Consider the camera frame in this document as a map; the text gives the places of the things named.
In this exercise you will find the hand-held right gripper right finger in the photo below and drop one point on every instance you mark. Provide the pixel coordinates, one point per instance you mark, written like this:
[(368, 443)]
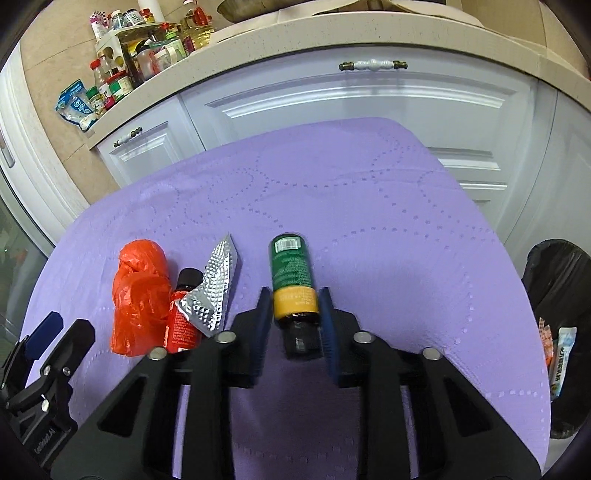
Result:
[(330, 341)]

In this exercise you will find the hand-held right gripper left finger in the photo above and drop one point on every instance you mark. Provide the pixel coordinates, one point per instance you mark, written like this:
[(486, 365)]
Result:
[(261, 323)]

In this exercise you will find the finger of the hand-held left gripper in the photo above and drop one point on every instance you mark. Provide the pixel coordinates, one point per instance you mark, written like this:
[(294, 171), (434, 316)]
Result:
[(76, 344), (46, 334)]

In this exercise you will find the silver embossed foil pack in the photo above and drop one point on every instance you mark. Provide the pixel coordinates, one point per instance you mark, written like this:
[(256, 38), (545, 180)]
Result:
[(217, 286)]

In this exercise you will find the green bottle with yellow band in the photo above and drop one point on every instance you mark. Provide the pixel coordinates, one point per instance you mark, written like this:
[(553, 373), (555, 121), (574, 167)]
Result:
[(288, 272)]

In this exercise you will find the orange plastic bag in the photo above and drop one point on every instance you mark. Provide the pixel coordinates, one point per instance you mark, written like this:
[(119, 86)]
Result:
[(136, 300)]

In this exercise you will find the red bottle with black cap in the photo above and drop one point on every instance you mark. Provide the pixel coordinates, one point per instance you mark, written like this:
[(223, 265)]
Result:
[(180, 327)]

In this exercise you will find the trash bin with black liner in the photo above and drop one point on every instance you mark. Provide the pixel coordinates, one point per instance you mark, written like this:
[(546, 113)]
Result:
[(545, 263)]

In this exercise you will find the purple patterned tablecloth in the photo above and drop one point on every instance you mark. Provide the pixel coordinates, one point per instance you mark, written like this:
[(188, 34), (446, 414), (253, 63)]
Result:
[(346, 198)]

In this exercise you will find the narrow white cabinet door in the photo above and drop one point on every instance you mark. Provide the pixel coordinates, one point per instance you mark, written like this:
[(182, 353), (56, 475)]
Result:
[(152, 152)]

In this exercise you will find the blue snack bag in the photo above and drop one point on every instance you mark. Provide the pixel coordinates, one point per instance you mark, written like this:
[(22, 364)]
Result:
[(76, 104)]

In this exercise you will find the wide white drawer front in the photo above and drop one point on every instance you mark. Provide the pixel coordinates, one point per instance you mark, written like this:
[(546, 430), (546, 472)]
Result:
[(369, 101)]

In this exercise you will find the cluster of condiment bottles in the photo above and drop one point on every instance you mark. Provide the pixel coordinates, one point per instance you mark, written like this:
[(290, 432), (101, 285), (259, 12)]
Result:
[(120, 85)]

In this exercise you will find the cream spice rack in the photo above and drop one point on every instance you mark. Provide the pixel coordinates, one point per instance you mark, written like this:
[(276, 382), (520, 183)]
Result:
[(111, 46)]

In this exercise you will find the steel wok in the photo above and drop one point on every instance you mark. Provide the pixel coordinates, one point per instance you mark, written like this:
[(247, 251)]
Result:
[(249, 9)]

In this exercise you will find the white paper towel roll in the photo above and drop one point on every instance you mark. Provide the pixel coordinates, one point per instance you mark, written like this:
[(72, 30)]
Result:
[(150, 7)]

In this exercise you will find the white paper sheet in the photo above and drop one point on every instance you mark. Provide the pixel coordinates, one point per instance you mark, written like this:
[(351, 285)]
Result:
[(434, 9)]

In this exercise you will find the white door frame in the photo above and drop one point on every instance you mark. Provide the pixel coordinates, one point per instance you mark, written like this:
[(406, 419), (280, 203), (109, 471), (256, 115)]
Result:
[(32, 161)]

